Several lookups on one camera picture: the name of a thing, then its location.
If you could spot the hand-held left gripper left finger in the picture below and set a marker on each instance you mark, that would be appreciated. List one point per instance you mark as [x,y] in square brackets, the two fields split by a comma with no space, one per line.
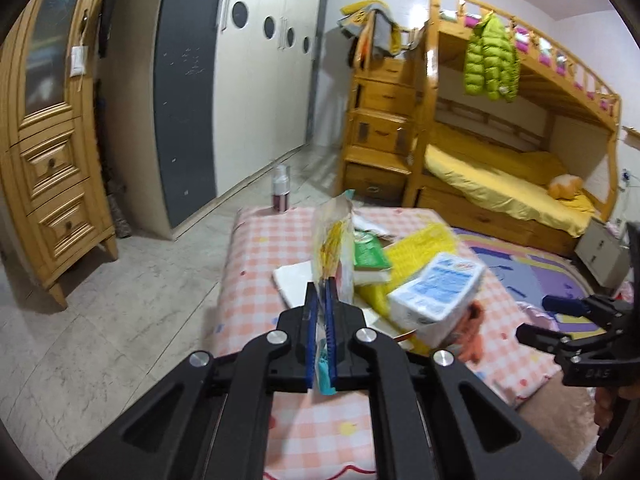
[311,330]

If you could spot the pink checked blanket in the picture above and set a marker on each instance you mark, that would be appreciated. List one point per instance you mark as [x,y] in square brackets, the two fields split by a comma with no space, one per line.
[260,260]

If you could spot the white nightstand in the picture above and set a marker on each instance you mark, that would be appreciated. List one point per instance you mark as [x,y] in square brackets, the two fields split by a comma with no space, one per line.
[600,255]

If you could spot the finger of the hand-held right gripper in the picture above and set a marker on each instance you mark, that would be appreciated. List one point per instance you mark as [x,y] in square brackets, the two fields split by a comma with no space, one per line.
[560,304]
[537,336]

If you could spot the yellow snack bag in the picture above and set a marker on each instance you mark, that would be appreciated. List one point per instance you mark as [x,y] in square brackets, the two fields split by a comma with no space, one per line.
[327,240]

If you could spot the green box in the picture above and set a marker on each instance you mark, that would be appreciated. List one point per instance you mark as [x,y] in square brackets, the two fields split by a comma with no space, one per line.
[370,257]

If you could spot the colourful play mat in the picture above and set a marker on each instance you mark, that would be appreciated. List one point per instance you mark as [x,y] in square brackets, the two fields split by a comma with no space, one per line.
[530,280]

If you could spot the white tissue pack blue label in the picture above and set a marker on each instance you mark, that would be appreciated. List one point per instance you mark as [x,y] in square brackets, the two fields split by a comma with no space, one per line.
[435,295]

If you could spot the pink bedding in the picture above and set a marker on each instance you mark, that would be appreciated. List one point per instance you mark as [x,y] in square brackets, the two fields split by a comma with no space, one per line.
[545,55]

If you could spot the white and grey wardrobe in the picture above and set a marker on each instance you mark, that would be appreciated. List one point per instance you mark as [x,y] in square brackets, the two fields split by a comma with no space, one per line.
[250,85]

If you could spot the orange plush toy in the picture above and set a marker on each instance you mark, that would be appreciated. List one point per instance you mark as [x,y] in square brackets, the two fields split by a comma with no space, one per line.
[470,332]

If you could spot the white tag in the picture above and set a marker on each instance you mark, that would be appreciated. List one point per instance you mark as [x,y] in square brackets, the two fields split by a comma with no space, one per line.
[78,61]

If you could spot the wooden stair drawer unit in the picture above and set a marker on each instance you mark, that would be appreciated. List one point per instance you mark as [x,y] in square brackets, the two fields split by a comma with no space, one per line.
[380,130]

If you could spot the pile of clothes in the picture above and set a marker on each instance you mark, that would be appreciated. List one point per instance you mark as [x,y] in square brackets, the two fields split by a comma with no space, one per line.
[372,25]

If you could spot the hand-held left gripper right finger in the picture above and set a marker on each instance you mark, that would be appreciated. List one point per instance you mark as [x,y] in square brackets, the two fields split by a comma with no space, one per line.
[331,330]

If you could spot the green down jacket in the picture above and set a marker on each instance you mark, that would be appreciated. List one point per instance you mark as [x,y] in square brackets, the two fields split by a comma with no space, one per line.
[490,60]

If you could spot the orange and white plush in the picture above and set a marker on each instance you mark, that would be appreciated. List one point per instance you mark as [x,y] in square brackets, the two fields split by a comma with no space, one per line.
[565,186]

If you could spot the white flat box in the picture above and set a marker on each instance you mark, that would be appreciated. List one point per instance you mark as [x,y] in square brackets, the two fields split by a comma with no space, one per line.
[292,280]

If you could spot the yellow foam net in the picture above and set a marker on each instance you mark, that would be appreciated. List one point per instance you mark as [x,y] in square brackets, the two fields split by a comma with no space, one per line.
[425,245]

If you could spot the wooden cabinet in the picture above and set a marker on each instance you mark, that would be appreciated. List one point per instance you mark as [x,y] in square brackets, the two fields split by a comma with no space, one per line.
[50,160]

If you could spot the pink and white bottle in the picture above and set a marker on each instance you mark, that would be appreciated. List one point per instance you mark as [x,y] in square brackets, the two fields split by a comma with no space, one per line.
[281,190]

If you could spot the wooden bunk bed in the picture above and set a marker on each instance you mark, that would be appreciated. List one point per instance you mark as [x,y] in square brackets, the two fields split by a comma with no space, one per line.
[550,95]

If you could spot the yellow bed sheet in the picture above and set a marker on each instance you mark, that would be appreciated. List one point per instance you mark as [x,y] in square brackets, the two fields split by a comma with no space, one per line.
[500,175]

